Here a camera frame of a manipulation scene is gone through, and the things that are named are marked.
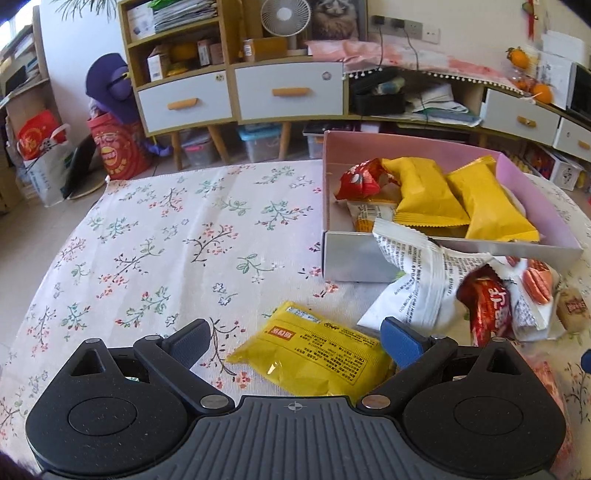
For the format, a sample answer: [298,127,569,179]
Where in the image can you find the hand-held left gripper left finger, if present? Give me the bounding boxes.
[68,318,235,415]

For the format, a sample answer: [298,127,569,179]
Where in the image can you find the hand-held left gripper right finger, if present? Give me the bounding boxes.
[355,316,527,413]

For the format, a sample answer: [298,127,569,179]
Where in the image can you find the pink speckled snack bar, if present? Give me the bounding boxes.
[524,357,570,418]

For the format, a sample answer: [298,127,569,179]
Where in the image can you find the small brown snack packet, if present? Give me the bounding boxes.
[556,287,591,333]

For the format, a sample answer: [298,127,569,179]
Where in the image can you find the white text-printed snack packet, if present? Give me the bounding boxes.
[358,218,467,329]

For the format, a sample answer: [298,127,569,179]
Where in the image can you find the yellow printed snack packet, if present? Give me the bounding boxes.
[226,301,397,398]

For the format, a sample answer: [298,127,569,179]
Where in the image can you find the white nut-picture snack packet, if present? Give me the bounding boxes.
[487,253,561,342]

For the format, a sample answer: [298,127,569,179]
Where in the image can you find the small dark red snack packet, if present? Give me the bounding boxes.
[456,265,514,348]

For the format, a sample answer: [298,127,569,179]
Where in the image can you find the pink cardboard box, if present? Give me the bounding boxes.
[321,130,585,283]

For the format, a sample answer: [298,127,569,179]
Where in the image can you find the orange and white snack packet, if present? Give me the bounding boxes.
[346,200,399,234]

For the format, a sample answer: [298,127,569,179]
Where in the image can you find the large plain yellow packet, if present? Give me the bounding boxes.
[445,156,541,243]
[382,157,471,228]

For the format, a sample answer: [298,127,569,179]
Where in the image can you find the bright red snack packet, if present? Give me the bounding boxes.
[335,158,402,202]

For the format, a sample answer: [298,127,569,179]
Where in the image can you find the floral tablecloth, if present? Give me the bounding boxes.
[0,159,591,480]

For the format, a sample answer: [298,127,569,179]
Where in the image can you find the white crate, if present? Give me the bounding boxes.
[526,143,585,191]

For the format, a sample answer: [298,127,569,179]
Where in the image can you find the red bag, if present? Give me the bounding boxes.
[89,113,153,181]

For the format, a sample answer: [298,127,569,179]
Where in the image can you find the clear storage bin blue lid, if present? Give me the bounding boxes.
[238,124,282,163]

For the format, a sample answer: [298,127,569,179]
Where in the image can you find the low wooden cabinet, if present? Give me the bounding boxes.
[344,69,591,162]

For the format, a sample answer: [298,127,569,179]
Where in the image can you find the clear storage bin black lid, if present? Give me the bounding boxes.
[302,122,326,160]

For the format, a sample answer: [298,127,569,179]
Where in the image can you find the white drawer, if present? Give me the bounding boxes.
[553,117,591,162]
[137,70,233,134]
[480,88,561,141]
[234,62,345,121]

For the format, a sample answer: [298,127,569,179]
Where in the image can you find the white shopping bag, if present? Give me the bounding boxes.
[17,110,77,208]

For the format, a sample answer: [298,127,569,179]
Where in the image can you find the pile of loose papers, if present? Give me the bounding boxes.
[406,83,483,125]

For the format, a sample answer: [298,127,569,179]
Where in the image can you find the black tray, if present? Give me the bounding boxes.
[349,69,407,116]

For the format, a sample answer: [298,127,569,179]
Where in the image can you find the black microwave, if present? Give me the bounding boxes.
[566,62,591,121]

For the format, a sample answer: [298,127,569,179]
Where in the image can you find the purple plush toy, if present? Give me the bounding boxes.
[85,53,141,125]

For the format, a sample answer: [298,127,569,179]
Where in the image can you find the small white box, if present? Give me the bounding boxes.
[147,45,169,80]

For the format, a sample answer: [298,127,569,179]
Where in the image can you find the pink cloth cover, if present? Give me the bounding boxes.
[305,39,529,95]

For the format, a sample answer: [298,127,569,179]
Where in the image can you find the white printed card box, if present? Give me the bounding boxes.
[536,30,585,109]

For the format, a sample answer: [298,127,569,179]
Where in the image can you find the brown cardboard box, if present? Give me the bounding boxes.
[243,37,289,63]

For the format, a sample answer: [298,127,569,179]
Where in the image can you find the wooden shelf cabinet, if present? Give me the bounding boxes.
[117,0,349,171]

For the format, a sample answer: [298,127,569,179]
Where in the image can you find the white carton on shelf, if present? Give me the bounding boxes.
[127,2,155,40]

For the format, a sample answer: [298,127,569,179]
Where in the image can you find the stack of papers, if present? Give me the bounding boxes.
[150,0,219,33]

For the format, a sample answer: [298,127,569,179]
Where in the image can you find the side bookshelf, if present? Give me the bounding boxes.
[0,18,49,107]

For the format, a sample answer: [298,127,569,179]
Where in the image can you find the framed cat picture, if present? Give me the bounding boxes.
[310,0,368,42]

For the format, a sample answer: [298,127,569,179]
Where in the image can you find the white desk fan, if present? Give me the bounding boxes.
[261,0,312,56]

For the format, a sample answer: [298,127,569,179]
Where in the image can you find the red hanging ornament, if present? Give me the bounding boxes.
[522,0,539,40]

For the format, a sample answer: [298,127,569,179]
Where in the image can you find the green potted plant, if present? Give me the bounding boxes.
[51,0,118,14]

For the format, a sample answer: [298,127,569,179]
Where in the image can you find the wall sockets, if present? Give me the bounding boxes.
[369,15,439,44]

